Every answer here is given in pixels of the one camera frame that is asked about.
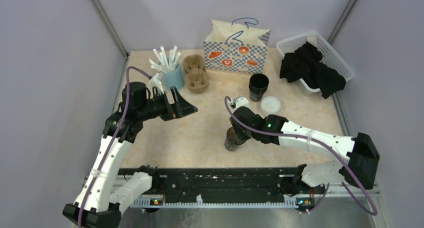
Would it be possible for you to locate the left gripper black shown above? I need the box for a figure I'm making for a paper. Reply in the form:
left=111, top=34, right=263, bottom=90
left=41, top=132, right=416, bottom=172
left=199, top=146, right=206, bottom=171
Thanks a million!
left=138, top=86, right=198, bottom=121

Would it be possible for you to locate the cardboard cup carrier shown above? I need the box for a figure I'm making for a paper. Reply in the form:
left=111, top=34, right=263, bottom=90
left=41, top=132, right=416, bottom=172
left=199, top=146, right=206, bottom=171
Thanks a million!
left=183, top=54, right=209, bottom=94

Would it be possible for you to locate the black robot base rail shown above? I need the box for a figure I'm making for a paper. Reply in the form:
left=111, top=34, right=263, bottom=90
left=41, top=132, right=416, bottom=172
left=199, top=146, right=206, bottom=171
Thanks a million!
left=114, top=166, right=326, bottom=212

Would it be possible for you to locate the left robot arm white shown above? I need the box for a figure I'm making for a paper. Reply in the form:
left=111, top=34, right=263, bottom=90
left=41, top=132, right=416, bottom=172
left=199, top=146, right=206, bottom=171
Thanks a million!
left=62, top=81, right=198, bottom=228

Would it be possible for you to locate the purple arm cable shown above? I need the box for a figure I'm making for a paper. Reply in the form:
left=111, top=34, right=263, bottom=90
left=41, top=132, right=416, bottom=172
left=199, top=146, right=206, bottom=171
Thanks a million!
left=224, top=95, right=379, bottom=217
left=77, top=66, right=153, bottom=228

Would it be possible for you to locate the white plastic basket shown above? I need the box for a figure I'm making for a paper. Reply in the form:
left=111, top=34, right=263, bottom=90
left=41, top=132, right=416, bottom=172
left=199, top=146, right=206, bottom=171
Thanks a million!
left=276, top=32, right=354, bottom=99

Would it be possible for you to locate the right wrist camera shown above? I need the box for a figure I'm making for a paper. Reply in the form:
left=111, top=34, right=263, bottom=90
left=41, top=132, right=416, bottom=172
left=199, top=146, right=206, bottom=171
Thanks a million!
left=233, top=97, right=250, bottom=109

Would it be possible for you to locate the stack of black cups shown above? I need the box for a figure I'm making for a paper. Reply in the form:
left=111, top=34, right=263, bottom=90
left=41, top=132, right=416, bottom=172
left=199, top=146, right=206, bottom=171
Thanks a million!
left=248, top=73, right=270, bottom=102

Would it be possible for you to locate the black cloth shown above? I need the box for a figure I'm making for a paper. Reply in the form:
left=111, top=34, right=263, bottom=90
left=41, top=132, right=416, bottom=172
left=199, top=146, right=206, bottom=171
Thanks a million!
left=279, top=42, right=347, bottom=99

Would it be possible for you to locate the stack of white lids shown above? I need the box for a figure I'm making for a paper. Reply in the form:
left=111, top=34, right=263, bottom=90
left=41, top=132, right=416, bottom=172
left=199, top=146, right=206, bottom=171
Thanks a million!
left=260, top=96, right=281, bottom=115

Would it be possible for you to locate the white wrapped straws bundle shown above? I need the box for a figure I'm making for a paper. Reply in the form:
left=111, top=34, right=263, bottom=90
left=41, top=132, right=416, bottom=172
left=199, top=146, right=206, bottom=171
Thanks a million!
left=148, top=45, right=181, bottom=92

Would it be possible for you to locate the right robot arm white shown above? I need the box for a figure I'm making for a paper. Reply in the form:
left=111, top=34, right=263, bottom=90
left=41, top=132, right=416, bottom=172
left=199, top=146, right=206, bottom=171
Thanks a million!
left=230, top=106, right=380, bottom=194

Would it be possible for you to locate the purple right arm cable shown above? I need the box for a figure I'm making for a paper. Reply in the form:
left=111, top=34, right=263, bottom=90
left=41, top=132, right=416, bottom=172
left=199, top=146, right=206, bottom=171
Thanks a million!
left=224, top=95, right=379, bottom=217

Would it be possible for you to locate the black coffee cup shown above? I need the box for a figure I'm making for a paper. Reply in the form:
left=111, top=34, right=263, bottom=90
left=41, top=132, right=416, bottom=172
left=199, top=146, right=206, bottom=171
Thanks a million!
left=224, top=127, right=246, bottom=152

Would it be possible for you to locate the blue straw holder cup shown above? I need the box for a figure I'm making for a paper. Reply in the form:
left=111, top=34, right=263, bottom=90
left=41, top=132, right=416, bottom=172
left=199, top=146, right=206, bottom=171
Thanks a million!
left=162, top=63, right=185, bottom=91

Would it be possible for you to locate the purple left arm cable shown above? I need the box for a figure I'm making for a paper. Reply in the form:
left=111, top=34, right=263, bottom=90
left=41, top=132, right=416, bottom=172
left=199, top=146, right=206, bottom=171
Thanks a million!
left=77, top=66, right=153, bottom=228

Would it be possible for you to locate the checkered paper takeout bag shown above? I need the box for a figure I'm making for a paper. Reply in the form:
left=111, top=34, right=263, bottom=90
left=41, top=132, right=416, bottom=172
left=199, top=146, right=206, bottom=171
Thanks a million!
left=203, top=17, right=271, bottom=74

